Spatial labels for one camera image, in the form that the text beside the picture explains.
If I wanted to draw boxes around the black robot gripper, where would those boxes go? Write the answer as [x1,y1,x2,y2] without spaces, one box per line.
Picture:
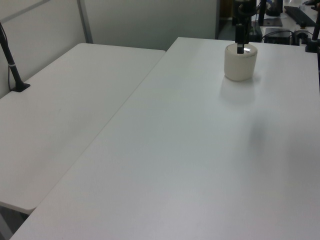
[233,0,258,55]

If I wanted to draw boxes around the cream round trash bin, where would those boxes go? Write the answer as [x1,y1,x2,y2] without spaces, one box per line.
[223,42,259,82]

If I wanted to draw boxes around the black upright pole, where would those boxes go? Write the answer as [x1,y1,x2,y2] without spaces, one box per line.
[257,0,266,26]

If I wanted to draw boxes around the black flat pad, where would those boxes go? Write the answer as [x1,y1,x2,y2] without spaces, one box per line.
[262,18,284,28]

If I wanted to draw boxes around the black electronics box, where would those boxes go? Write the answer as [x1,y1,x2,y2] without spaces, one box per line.
[264,27,293,45]

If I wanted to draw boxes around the black keyboard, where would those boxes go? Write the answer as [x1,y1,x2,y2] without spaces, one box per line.
[283,5,317,26]

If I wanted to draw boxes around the black clamp stand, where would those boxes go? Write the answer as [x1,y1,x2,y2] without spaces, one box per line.
[304,19,320,54]

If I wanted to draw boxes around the black camera stand pole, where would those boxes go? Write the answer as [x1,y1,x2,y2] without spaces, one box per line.
[0,21,32,93]

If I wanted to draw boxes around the thin black cable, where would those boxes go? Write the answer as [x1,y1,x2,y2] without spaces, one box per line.
[0,23,16,91]

